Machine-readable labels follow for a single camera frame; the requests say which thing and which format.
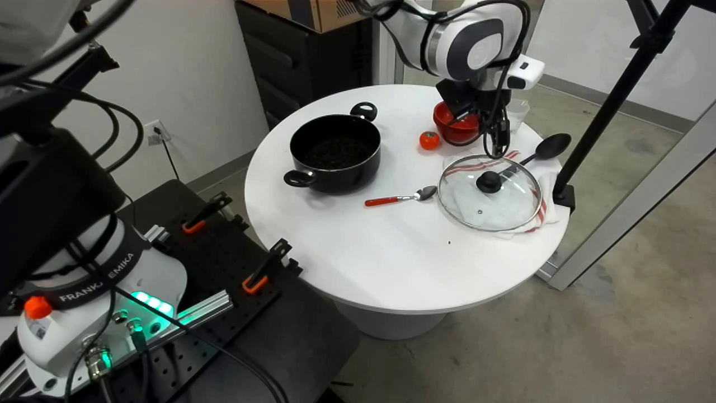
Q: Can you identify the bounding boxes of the red handled metal spoon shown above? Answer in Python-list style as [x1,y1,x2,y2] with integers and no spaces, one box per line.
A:
[364,186,436,208]

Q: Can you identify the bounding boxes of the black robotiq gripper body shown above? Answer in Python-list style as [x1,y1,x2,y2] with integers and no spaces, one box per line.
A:
[436,80,511,151]

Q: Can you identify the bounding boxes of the red bowl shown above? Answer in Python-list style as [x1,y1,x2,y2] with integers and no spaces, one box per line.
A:
[433,103,482,145]

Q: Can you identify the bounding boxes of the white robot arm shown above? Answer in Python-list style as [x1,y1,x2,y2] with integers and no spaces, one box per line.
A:
[349,0,547,156]

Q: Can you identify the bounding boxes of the black clamp orange tip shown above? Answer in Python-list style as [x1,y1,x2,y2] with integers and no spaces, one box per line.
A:
[181,193,234,235]

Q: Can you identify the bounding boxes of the small orange tomato toy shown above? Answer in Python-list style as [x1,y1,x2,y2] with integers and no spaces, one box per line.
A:
[418,133,442,151]

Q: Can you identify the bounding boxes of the black perforated mounting board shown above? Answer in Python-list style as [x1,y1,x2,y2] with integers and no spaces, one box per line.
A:
[42,178,360,403]

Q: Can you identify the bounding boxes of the wall power outlet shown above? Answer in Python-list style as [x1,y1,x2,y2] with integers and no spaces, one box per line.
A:
[143,119,170,145]

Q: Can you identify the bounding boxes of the black cable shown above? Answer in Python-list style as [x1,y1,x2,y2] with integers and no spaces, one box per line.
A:
[0,87,148,178]

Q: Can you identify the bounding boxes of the black cooking pot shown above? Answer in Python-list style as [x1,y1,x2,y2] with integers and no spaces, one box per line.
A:
[284,102,384,196]

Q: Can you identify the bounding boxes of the black tripod stand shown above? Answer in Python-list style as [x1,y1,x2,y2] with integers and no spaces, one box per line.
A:
[554,0,716,211]

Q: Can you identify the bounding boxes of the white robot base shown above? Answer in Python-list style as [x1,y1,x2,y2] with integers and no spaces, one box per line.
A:
[17,216,188,398]

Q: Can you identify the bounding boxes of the cardboard box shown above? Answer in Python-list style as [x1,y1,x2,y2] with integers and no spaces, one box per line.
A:
[244,0,364,34]

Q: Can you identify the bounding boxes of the clear plastic cup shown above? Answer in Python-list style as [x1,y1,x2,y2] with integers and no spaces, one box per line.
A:
[507,99,530,133]

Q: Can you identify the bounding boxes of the white red striped cloth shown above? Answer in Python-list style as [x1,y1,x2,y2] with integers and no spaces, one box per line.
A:
[445,149,568,238]

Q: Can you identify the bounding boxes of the glass pot lid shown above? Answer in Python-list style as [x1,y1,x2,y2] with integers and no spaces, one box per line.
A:
[436,152,547,235]

